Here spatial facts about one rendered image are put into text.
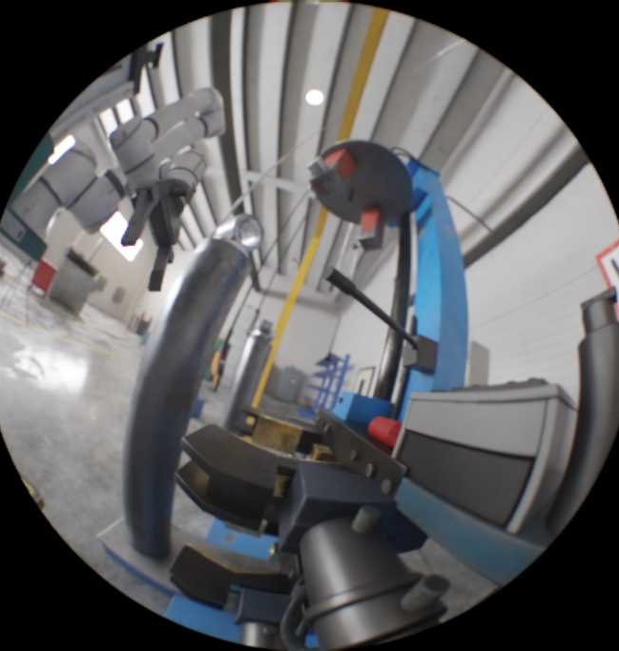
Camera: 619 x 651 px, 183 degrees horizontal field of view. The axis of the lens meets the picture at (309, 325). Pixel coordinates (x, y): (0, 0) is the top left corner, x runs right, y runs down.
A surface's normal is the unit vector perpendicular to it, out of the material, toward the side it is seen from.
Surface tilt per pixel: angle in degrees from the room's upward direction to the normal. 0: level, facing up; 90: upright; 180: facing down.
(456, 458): 90
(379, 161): 180
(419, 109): 173
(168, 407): 90
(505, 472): 90
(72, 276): 90
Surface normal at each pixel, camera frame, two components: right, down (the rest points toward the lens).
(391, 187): -0.31, 0.90
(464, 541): -0.94, -0.33
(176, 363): 0.65, -0.03
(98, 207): 0.88, 0.48
